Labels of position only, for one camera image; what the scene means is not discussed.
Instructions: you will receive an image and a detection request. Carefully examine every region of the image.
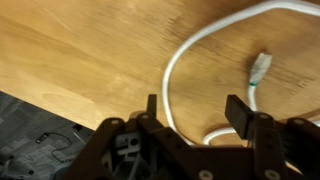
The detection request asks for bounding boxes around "thin black cable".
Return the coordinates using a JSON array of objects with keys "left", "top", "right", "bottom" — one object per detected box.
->
[{"left": 35, "top": 131, "right": 74, "bottom": 164}]

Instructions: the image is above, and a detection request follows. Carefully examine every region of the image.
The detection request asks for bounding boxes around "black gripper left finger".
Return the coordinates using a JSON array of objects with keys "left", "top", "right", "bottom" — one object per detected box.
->
[{"left": 63, "top": 94, "right": 218, "bottom": 180}]

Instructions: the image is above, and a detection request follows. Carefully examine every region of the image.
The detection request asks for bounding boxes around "white cord with black end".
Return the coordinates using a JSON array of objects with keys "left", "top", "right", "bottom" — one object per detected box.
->
[{"left": 162, "top": 0, "right": 320, "bottom": 146}]

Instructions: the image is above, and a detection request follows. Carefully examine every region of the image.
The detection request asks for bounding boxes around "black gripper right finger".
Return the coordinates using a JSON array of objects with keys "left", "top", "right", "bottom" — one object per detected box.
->
[{"left": 224, "top": 94, "right": 320, "bottom": 180}]

